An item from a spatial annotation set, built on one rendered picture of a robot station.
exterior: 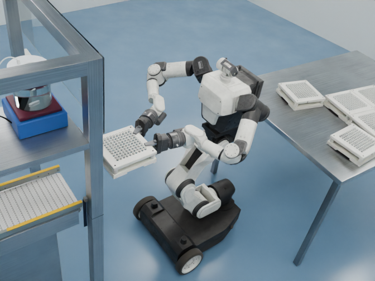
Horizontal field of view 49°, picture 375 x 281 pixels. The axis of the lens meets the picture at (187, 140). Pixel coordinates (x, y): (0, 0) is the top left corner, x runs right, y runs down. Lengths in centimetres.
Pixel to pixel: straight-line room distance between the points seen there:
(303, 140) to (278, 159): 121
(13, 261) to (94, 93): 99
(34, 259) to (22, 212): 30
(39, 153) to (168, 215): 145
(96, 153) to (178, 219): 132
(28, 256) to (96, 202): 46
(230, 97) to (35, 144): 102
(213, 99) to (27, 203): 108
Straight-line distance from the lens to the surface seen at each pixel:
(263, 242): 318
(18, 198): 212
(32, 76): 144
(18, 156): 167
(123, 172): 201
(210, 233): 291
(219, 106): 224
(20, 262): 223
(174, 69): 245
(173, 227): 287
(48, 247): 223
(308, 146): 266
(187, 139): 216
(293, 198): 357
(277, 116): 283
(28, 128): 172
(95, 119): 164
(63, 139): 172
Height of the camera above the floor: 243
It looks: 39 degrees down
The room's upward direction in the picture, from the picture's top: 9 degrees clockwise
